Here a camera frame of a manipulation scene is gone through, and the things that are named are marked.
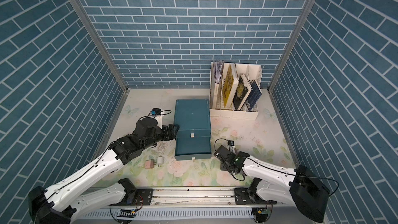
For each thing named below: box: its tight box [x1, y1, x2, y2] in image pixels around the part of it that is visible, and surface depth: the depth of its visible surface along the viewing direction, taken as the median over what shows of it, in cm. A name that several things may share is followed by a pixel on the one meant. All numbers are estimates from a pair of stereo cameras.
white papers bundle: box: [214, 60, 225, 84], surface depth 93 cm
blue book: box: [245, 79, 263, 111], surface depth 102 cm
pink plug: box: [144, 159, 157, 170], surface depth 84 cm
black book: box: [233, 73, 253, 111], surface depth 100 cm
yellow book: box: [222, 63, 240, 108], surface depth 97 cm
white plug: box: [157, 156, 164, 168], surface depth 85 cm
